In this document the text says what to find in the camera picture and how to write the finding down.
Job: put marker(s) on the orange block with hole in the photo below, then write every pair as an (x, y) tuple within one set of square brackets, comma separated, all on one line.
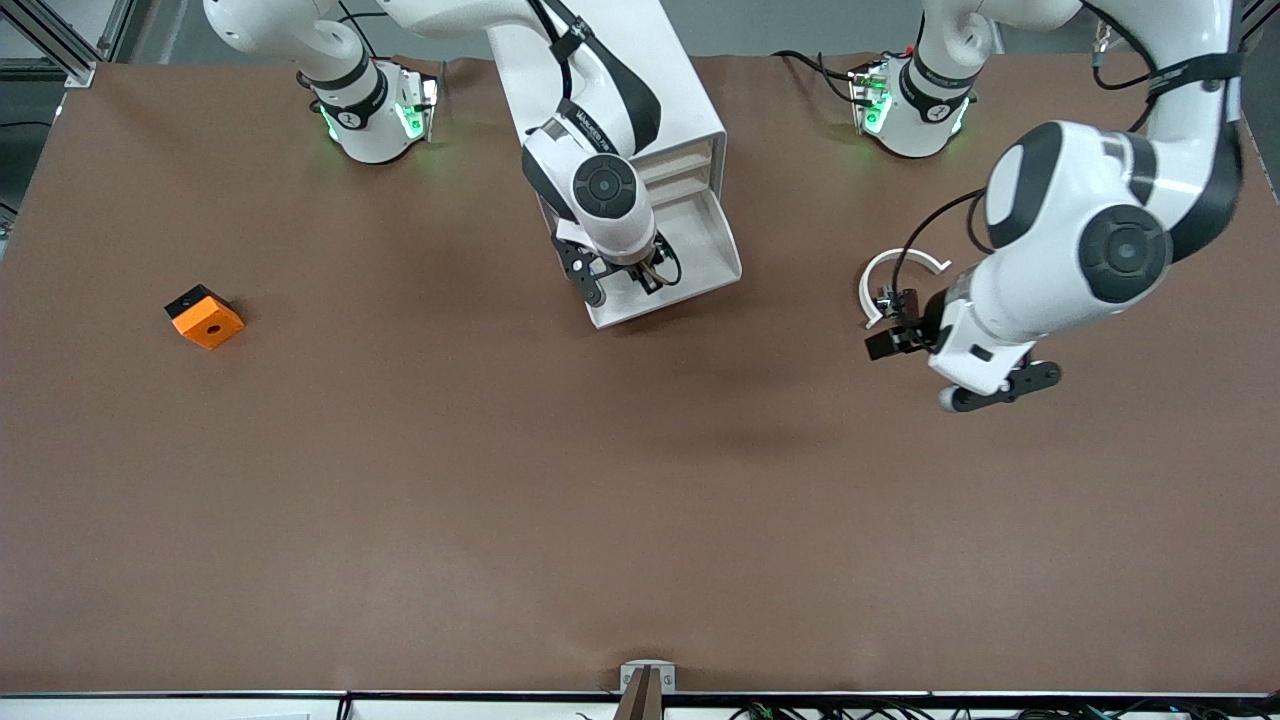
[(210, 325)]

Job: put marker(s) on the brown table cover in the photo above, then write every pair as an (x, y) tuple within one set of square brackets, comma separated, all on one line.
[(640, 500)]

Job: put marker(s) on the small brown electrical component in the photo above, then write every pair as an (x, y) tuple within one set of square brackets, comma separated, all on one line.
[(886, 298)]

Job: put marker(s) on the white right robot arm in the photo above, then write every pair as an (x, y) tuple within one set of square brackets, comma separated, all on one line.
[(600, 190)]

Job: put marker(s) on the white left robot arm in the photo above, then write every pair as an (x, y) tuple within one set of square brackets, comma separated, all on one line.
[(1120, 250)]

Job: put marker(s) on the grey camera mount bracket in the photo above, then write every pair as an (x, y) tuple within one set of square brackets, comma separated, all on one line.
[(645, 690)]

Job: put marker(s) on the aluminium frame post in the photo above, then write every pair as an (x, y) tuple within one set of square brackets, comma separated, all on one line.
[(1255, 30), (75, 65)]

